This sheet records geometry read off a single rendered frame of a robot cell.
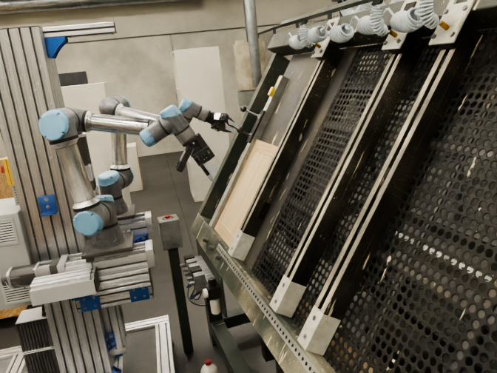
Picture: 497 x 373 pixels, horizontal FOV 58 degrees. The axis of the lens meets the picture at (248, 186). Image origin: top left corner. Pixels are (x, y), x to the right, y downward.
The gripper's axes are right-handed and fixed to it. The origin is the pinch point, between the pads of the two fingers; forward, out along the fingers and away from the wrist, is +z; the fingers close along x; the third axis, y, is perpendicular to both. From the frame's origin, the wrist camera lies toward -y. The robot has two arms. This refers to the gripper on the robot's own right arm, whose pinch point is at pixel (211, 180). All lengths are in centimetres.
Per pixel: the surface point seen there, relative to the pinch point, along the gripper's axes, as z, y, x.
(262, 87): -6, 57, 86
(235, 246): 34.8, -9.2, 7.6
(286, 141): 8.4, 38.0, 10.7
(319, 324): 37, 2, -71
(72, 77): -131, -126, 857
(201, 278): 47, -34, 27
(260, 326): 46, -16, -40
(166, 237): 32, -43, 72
